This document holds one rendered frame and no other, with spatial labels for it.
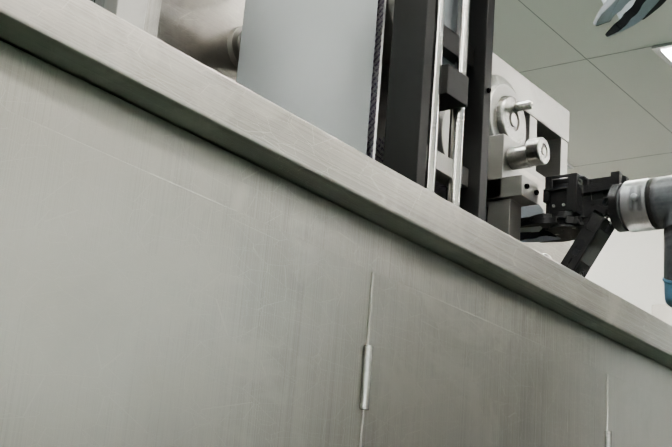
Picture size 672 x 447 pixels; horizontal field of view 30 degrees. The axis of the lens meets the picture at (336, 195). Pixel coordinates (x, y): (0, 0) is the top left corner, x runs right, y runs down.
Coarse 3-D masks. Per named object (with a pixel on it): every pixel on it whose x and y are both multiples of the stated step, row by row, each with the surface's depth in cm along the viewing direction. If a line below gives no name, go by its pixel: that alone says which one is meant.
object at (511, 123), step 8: (504, 104) 187; (512, 104) 190; (496, 112) 187; (504, 112) 187; (512, 112) 190; (520, 112) 191; (496, 120) 187; (504, 120) 187; (512, 120) 189; (520, 120) 191; (504, 128) 187; (512, 128) 189; (520, 128) 191; (512, 136) 188; (520, 136) 190
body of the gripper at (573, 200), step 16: (560, 176) 185; (576, 176) 183; (608, 176) 184; (624, 176) 183; (544, 192) 186; (560, 192) 185; (576, 192) 182; (592, 192) 183; (608, 192) 182; (560, 208) 184; (576, 208) 182; (592, 208) 182; (608, 208) 179; (560, 224) 182; (576, 224) 182
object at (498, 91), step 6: (504, 84) 190; (492, 90) 188; (498, 90) 189; (504, 90) 190; (510, 90) 192; (492, 96) 187; (498, 96) 188; (504, 96) 190; (516, 96) 193; (492, 102) 186; (492, 108) 186; (492, 114) 186; (492, 120) 186; (492, 126) 186; (492, 132) 186; (498, 132) 187; (522, 144) 193
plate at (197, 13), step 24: (168, 0) 181; (192, 0) 185; (216, 0) 190; (240, 0) 194; (168, 24) 180; (192, 24) 184; (216, 24) 189; (240, 24) 194; (192, 48) 184; (216, 48) 188
